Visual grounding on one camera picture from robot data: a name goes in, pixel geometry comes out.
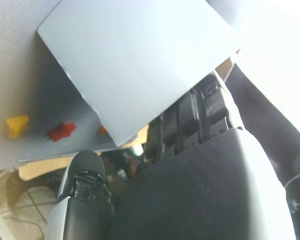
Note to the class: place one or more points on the brown and white cardboard box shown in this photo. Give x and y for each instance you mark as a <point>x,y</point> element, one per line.
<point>140,62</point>

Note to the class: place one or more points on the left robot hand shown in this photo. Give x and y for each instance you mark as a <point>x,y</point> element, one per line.
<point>190,200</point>

